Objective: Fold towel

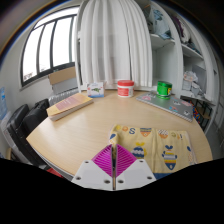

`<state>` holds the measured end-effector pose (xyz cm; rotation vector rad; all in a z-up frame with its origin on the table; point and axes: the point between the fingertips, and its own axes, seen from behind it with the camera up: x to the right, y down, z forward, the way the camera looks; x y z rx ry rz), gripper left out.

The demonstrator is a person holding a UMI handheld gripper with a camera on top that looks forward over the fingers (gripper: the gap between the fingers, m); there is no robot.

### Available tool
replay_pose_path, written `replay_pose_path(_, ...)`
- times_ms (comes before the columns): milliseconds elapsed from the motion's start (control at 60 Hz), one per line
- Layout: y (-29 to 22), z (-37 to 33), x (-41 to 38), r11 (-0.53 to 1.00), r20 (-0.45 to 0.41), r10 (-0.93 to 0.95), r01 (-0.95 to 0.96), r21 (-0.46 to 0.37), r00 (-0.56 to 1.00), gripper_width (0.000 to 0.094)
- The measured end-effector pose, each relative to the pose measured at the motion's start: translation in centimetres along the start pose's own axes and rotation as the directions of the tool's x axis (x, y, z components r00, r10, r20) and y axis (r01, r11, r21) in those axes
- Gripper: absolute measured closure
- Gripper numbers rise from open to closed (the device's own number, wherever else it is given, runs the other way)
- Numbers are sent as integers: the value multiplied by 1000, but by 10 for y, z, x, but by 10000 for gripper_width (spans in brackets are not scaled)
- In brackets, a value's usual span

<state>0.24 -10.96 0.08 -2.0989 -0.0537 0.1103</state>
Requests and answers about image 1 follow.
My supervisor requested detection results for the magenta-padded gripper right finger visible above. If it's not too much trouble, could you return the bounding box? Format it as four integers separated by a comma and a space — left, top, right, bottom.
115, 143, 157, 191

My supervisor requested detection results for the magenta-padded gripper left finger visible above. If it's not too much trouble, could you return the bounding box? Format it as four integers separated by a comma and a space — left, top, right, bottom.
71, 143, 116, 191

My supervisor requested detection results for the yellow fish-print towel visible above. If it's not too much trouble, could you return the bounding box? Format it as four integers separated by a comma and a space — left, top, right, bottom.
108, 123, 199, 181

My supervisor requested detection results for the tan and pink book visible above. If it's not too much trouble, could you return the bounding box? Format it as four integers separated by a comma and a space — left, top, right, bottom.
45, 92, 95, 122

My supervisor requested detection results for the grey laptop with stickers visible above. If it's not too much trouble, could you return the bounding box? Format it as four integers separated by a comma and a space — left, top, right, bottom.
135, 91, 195, 123

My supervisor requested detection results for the small white printed box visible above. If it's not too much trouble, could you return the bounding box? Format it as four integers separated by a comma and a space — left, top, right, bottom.
86, 81, 106, 99

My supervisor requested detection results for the white jar with red lid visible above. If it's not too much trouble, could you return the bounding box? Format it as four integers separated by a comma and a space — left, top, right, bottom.
116, 79, 136, 99

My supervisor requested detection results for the white radiator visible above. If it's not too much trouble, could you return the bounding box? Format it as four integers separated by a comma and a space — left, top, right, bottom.
47, 87, 81, 107

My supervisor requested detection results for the black soft bag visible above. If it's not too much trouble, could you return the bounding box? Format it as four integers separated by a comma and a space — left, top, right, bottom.
21, 98, 51, 135

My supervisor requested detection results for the multicoloured patterned bag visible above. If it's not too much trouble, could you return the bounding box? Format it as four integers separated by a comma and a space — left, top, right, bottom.
192, 106, 205, 127

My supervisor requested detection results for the green jar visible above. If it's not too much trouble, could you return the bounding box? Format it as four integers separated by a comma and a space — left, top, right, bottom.
156, 80, 174, 100

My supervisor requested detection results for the black hard suitcase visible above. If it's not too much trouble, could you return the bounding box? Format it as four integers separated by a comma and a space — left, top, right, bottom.
5, 103, 38, 165

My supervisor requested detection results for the brown cardboard box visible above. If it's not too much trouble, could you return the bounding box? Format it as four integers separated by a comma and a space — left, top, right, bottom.
47, 66, 80, 95

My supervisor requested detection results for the water dispenser with blue bottle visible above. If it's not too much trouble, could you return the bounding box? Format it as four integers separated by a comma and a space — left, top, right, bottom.
0, 86, 10, 134

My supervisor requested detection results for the white shelf unit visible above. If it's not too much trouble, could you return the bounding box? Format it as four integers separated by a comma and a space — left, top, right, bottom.
143, 0, 218, 134

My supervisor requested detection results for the white curtain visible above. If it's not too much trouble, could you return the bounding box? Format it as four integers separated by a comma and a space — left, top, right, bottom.
75, 0, 154, 92

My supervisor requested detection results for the black-framed window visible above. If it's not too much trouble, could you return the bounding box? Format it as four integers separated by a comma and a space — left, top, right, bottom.
19, 6, 81, 89

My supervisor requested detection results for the wooden stool with black frame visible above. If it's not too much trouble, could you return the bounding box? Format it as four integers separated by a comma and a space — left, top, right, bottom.
194, 99, 213, 122

